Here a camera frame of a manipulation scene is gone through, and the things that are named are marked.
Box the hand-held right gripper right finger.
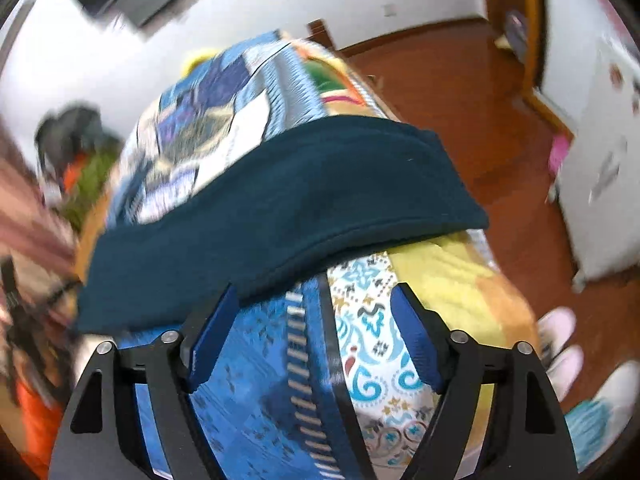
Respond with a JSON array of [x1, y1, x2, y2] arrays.
[[389, 282, 581, 480]]

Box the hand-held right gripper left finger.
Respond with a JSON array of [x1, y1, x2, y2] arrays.
[[49, 282, 240, 480]]

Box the dark teal pants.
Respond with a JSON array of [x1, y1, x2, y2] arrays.
[[75, 116, 490, 335]]

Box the patchwork printed bedspread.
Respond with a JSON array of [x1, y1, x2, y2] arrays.
[[75, 30, 543, 480]]

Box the green and orange cloth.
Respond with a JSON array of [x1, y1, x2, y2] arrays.
[[62, 152, 121, 233]]

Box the light blue slipper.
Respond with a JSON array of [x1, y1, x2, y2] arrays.
[[565, 360, 640, 473]]

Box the pink toy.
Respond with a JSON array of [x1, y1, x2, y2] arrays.
[[548, 136, 571, 173]]

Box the dark backpack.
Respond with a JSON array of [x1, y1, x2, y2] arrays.
[[35, 103, 121, 181]]

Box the white cabinet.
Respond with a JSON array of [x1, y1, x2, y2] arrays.
[[547, 35, 640, 293]]

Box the wooden door frame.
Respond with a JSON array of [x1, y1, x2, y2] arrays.
[[475, 0, 581, 136]]

